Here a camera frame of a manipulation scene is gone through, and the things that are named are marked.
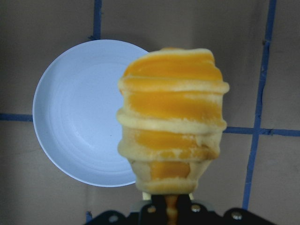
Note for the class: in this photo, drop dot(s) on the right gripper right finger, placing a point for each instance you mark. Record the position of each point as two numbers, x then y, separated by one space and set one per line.
190 213

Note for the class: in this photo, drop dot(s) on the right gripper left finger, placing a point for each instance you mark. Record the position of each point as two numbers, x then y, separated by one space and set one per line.
152 212

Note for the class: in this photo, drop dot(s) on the orange striped bread roll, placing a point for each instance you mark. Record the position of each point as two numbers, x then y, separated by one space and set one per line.
171 118

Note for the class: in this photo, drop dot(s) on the light blue plate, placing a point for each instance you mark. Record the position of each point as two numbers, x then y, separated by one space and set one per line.
74 112

